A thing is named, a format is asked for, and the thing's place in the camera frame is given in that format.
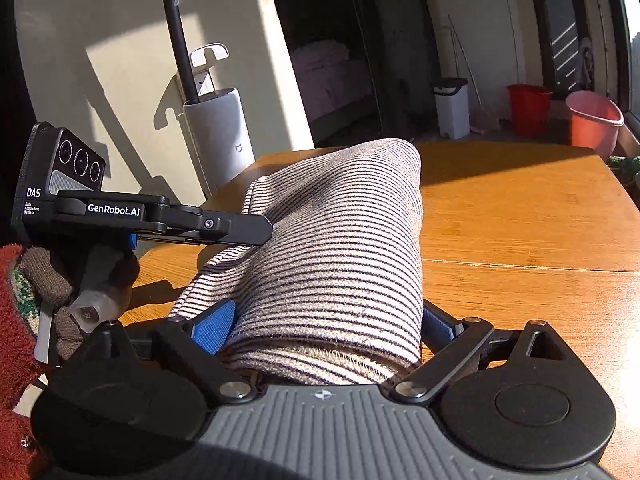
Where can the white trash bin black lid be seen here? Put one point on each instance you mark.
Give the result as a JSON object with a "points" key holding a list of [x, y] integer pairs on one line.
{"points": [[451, 110]]}

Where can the red bucket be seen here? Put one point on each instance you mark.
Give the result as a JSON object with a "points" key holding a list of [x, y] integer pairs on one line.
{"points": [[530, 110]]}

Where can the black window frame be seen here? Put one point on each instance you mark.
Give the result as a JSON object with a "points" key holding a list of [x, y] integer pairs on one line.
{"points": [[615, 35]]}

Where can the pink bucket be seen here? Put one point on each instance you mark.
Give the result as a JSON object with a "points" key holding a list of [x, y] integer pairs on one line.
{"points": [[592, 127]]}

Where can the striped grey garment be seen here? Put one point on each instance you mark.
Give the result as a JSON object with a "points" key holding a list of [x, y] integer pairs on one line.
{"points": [[340, 250]]}

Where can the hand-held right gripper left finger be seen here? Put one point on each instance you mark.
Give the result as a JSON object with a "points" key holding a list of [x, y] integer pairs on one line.
{"points": [[212, 327]]}

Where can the dark door with glass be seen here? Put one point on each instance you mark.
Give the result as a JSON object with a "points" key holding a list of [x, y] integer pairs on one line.
{"points": [[560, 30]]}

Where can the white floor washer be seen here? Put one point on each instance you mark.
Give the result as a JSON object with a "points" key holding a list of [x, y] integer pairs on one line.
{"points": [[220, 130]]}

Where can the person's left hand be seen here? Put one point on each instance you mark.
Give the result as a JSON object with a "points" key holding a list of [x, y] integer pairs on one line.
{"points": [[47, 272]]}

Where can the bed with pink blanket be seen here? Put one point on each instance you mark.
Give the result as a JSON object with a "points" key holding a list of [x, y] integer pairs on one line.
{"points": [[325, 70]]}

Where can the large leaf potted plant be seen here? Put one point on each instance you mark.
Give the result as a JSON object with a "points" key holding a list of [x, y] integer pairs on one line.
{"points": [[625, 167]]}

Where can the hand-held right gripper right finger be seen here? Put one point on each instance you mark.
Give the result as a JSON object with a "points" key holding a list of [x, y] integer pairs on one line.
{"points": [[442, 327]]}

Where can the hanging grey cloth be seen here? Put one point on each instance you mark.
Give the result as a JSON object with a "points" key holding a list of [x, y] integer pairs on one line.
{"points": [[586, 62]]}

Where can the white tall cabinet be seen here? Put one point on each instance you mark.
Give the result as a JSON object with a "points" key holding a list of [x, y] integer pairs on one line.
{"points": [[470, 25]]}

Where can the white wall hook bracket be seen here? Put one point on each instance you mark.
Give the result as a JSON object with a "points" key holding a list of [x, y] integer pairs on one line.
{"points": [[210, 51]]}

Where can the broom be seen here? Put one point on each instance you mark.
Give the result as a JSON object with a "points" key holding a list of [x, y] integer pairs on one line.
{"points": [[485, 120]]}

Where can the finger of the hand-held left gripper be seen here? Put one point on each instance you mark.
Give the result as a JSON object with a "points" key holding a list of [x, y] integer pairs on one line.
{"points": [[225, 227]]}

